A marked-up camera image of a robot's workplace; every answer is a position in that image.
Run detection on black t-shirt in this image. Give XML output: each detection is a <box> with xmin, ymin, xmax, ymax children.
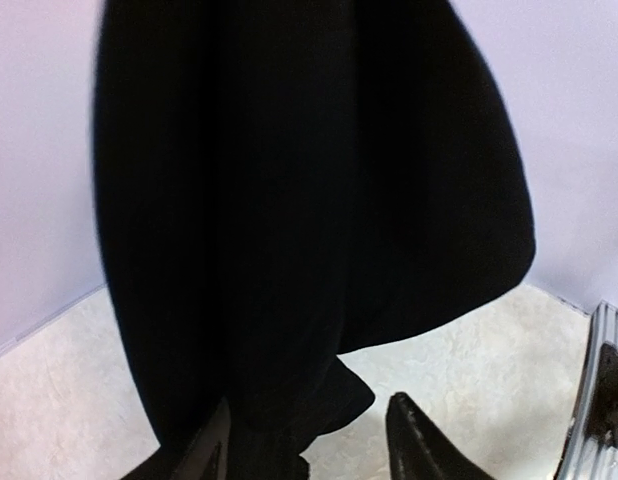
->
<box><xmin>92</xmin><ymin>1</ymin><xmax>536</xmax><ymax>479</ymax></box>

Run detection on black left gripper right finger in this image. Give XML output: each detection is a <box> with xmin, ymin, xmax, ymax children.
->
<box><xmin>385</xmin><ymin>392</ymin><xmax>493</xmax><ymax>480</ymax></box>

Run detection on aluminium front rail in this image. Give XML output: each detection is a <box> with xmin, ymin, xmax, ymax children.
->
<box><xmin>556</xmin><ymin>302</ymin><xmax>618</xmax><ymax>479</ymax></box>

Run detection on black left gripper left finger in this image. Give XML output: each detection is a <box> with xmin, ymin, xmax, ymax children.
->
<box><xmin>123</xmin><ymin>397</ymin><xmax>233</xmax><ymax>480</ymax></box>

